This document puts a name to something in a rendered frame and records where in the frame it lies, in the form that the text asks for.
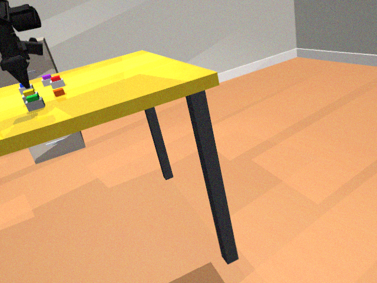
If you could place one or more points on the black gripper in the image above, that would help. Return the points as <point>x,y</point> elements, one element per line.
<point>12,61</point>

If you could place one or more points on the purple button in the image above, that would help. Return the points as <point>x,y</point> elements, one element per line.
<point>46,80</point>

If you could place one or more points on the orange block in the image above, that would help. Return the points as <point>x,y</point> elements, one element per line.
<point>59,92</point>

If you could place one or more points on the blue button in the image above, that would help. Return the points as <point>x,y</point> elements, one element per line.
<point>22,88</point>

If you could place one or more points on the red button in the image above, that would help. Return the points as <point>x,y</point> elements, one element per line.
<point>57,82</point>

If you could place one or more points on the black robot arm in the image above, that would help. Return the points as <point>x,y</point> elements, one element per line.
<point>22,18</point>

